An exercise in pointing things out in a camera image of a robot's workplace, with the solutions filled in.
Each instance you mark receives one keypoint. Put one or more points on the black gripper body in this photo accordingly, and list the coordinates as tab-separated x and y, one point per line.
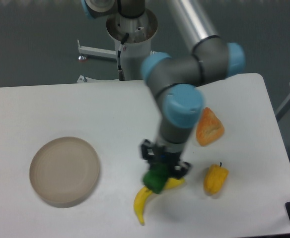
162	156

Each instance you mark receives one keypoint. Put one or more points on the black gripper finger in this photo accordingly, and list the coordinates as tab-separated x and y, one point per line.
147	150
180	169

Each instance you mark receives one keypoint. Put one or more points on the green pepper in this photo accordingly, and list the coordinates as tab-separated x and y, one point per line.
156	177

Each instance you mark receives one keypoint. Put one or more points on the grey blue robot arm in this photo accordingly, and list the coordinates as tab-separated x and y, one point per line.
172	82

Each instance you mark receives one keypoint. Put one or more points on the yellow orange pepper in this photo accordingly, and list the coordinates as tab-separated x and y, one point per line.
215	178

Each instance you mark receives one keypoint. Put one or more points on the beige round plate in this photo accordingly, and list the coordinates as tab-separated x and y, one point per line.
65	171

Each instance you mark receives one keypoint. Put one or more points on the yellow banana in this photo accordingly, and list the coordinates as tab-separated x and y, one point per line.
144	193

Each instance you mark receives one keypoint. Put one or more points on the orange triangular pastry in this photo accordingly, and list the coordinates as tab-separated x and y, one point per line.
209	128

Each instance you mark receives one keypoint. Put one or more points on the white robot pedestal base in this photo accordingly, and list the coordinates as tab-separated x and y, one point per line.
132	39

